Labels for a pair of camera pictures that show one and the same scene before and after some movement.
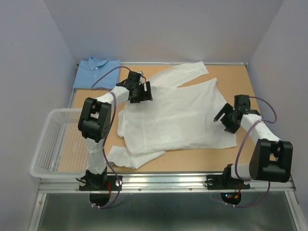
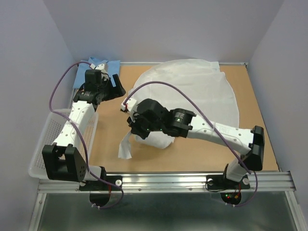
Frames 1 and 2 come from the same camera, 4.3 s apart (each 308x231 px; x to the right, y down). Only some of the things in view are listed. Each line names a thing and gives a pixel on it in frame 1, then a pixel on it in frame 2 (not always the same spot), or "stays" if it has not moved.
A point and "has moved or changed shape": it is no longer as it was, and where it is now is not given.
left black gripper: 147,95 -> 119,90
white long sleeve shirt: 177,119 has moved or changed shape
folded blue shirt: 90,71 stays
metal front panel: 168,211 stays
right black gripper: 229,127 -> 134,124
